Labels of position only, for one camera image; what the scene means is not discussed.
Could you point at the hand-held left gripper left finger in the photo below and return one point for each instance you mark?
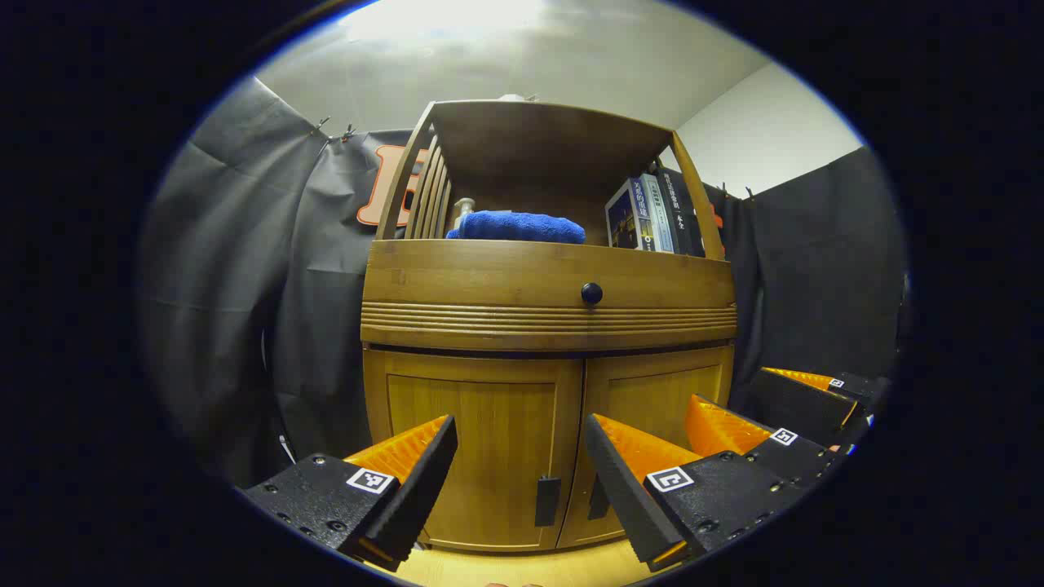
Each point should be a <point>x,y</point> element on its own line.
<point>420,489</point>

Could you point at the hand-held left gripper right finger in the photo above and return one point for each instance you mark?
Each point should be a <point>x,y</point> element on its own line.
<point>620,497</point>

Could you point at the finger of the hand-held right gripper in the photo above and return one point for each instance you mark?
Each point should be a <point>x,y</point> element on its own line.
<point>795,403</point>
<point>803,458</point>

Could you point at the wooden cabinet door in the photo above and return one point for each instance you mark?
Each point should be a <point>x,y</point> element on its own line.
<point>489,440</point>
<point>652,391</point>

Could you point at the wooden double-door shoe cabinet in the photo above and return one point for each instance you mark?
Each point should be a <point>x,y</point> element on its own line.
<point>555,147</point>

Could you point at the black spine book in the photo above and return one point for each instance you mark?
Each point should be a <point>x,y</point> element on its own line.
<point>685,216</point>

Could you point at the night-photo cover book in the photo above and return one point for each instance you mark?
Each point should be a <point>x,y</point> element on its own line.
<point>624,220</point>

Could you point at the black backdrop cloth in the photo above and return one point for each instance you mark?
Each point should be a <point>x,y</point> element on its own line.
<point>228,285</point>

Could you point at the blue folded towel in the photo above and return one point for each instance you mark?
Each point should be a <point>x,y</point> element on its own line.
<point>522,227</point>

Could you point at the small white pump bottle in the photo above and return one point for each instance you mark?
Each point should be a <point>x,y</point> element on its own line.
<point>463,208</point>

